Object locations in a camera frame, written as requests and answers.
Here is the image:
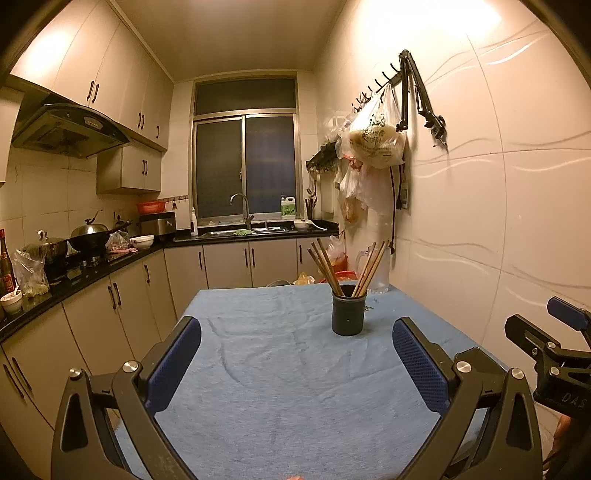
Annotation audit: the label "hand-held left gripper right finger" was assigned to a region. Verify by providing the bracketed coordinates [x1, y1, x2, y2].
[392, 316, 543, 480]

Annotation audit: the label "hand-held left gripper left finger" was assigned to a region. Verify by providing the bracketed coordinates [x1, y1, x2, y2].
[51, 316, 203, 480]

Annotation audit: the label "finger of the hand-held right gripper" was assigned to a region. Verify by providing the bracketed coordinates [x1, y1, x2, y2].
[504, 314, 562, 370]
[547, 296, 591, 331]

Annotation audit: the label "black utensil holder cup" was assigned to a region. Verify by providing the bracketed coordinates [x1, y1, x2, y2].
[331, 291, 366, 337]

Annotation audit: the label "bunch of chopsticks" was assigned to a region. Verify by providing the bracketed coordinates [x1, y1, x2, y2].
[307, 237, 391, 298]

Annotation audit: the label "clear plastic pitcher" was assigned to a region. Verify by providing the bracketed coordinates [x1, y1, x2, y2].
[367, 242, 393, 294]

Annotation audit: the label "blue tablecloth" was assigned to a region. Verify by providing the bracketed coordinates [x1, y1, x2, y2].
[113, 281, 509, 480]

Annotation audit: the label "black countertop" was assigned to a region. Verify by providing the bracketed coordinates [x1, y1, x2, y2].
[0, 220, 341, 343]

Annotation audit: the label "clear bag with pink contents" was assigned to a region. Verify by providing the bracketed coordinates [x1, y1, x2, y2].
[106, 231, 139, 256]

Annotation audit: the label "gas stove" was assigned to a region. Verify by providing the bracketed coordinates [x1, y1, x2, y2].
[44, 251, 112, 282]

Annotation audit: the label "metal countertop appliance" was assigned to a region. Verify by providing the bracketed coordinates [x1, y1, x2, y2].
[139, 211, 177, 239]

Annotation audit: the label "black wok with lid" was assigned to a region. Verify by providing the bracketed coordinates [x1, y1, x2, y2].
[69, 210, 133, 254]

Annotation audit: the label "steel sink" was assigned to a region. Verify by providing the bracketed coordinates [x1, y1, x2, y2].
[198, 224, 297, 239]

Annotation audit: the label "chrome faucet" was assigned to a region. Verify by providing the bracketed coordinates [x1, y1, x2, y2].
[230, 193, 255, 230]

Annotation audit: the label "clear bag with vegetables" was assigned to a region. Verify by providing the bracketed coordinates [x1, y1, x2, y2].
[11, 249, 51, 297]

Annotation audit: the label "steel pot with lid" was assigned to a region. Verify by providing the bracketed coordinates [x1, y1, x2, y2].
[23, 230, 70, 267]

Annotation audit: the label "small white bowl with spoon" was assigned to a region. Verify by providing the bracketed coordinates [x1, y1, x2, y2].
[0, 286, 24, 316]

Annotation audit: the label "white hanging plastic bag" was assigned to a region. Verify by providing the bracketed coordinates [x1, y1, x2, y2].
[339, 157, 393, 223]

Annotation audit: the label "dark sauce bottle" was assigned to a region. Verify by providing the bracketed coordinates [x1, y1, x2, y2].
[0, 228, 16, 296]

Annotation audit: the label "small upper cabinet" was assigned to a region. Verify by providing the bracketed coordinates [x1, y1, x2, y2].
[96, 144, 164, 195]

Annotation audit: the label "kitchen window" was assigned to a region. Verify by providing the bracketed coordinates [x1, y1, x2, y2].
[190, 76, 301, 227]

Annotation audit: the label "hanging bag of buns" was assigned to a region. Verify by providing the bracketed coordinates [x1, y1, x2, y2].
[347, 88, 407, 169]

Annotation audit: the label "range hood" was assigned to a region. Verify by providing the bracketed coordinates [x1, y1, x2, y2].
[11, 102, 133, 160]

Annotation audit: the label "upper kitchen cabinets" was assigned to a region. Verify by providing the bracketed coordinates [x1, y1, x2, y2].
[9, 0, 175, 151]

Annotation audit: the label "black power cable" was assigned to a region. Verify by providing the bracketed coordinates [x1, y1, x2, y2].
[390, 166, 403, 255]

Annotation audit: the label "wall outlet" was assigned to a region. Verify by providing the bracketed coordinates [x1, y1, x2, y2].
[398, 166, 412, 211]

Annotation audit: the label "black wall rack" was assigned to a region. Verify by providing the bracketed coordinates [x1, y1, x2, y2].
[306, 141, 343, 174]

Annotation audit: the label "black wall hook rail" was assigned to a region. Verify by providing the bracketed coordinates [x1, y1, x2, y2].
[351, 65, 403, 114]

